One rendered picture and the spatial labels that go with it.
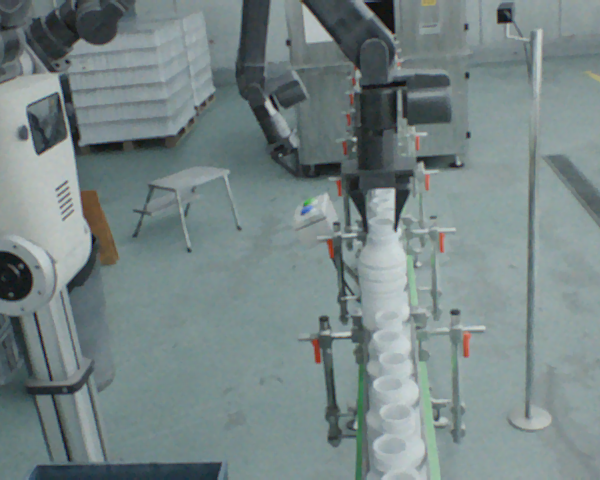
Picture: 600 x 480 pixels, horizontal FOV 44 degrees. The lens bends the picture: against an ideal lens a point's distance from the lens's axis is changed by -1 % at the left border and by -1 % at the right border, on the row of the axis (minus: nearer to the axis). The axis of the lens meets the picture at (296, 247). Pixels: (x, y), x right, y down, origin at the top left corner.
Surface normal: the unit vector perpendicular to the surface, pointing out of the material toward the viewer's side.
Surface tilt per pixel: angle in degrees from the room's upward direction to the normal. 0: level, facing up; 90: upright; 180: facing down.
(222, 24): 90
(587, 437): 0
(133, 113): 90
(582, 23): 90
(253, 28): 115
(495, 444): 0
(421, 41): 90
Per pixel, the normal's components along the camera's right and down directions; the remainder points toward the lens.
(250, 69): 0.16, 0.71
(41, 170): 0.99, -0.06
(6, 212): -0.07, 0.53
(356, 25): -0.05, 0.34
